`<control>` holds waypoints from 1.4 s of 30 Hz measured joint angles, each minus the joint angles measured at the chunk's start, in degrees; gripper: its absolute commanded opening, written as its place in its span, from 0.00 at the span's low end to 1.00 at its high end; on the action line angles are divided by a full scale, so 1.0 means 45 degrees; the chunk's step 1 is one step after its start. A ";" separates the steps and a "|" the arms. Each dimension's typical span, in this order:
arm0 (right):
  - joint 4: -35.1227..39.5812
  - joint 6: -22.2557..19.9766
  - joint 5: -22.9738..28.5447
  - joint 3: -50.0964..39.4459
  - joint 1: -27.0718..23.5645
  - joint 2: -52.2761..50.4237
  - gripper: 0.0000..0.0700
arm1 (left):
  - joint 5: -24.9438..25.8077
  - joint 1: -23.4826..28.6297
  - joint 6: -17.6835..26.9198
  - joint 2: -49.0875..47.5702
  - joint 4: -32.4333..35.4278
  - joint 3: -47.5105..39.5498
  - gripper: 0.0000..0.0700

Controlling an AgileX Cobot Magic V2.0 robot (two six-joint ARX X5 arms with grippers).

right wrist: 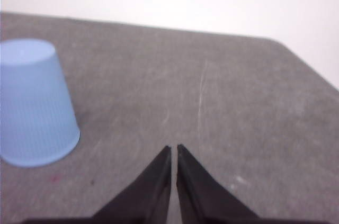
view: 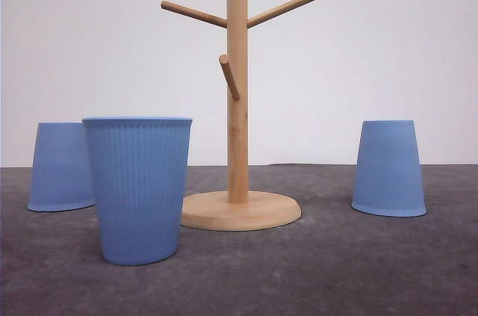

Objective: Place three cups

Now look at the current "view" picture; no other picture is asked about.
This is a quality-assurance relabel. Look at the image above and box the blue ribbed cup front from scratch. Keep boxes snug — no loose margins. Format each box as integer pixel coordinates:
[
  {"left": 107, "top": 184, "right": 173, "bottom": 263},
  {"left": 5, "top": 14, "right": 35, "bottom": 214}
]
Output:
[{"left": 82, "top": 117, "right": 193, "bottom": 265}]

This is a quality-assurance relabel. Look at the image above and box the wooden cup tree stand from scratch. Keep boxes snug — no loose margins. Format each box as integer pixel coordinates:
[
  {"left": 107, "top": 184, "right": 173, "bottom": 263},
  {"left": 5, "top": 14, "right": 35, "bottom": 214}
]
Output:
[{"left": 161, "top": 0, "right": 316, "bottom": 232}]

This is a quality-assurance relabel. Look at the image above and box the blue ribbed cup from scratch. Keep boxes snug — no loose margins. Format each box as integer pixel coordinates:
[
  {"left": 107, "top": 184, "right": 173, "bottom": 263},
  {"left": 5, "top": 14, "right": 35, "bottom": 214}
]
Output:
[
  {"left": 82, "top": 117, "right": 193, "bottom": 265},
  {"left": 28, "top": 122, "right": 95, "bottom": 212},
  {"left": 351, "top": 120, "right": 426, "bottom": 217}
]

